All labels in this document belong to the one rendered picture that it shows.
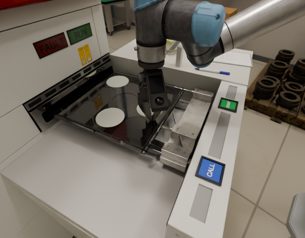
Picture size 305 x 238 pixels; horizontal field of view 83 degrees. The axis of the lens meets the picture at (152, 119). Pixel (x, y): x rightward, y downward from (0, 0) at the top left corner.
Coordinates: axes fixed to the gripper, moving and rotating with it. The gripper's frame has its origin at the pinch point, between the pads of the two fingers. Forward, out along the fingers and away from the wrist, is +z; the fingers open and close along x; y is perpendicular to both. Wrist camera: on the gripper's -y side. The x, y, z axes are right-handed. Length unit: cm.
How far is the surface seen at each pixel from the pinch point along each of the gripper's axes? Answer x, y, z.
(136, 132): 5.9, -4.0, 1.4
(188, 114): -14.2, 3.6, 3.3
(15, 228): 55, -15, 36
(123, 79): 8.7, 29.6, 1.3
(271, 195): -91, -1, 91
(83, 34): 21.9, 31.8, -18.0
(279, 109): -146, 74, 76
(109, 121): 14.6, 2.3, 1.3
